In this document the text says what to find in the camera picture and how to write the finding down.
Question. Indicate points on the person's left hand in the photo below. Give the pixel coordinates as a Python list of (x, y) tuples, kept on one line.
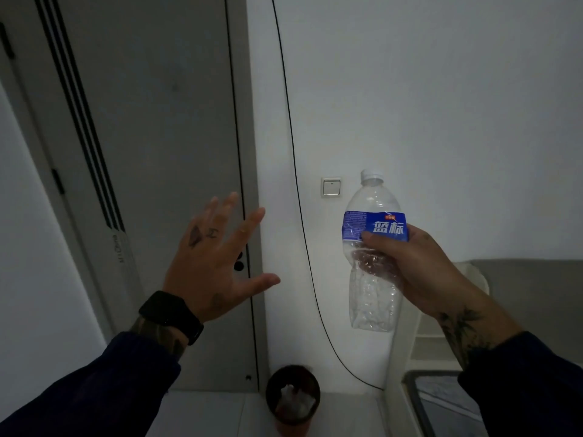
[(207, 277)]

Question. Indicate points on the person's left forearm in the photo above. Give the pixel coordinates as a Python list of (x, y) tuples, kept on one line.
[(104, 382)]

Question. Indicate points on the person's right forearm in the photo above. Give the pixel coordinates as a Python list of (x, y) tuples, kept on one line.
[(501, 373)]

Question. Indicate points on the grey door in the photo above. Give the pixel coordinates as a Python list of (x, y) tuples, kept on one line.
[(159, 177)]

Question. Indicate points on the white crumpled trash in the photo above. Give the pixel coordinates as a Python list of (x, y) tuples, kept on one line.
[(294, 402)]

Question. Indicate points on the white air conditioner unit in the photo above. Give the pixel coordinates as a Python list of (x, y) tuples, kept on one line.
[(86, 145)]

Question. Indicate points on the white counter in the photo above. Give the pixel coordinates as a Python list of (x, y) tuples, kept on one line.
[(437, 350)]

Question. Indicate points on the person's left middle finger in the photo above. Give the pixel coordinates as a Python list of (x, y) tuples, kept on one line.
[(223, 213)]

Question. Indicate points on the person's right thumb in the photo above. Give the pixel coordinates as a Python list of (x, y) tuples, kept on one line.
[(387, 244)]

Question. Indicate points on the clear plastic water bottle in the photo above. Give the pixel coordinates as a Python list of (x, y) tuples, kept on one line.
[(374, 250)]

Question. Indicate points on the person's right hand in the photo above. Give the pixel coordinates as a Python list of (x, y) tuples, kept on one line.
[(419, 273)]

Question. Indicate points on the dark round trash bin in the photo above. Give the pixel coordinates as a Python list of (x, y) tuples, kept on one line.
[(293, 400)]

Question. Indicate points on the person's left thumb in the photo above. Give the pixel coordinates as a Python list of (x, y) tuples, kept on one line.
[(255, 283)]

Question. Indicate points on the black smartwatch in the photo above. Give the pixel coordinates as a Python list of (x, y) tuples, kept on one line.
[(172, 316)]

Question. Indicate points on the steel sink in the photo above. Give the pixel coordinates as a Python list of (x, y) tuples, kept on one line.
[(442, 405)]

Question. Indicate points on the white wall light switch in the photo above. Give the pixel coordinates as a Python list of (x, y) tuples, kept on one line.
[(330, 187)]

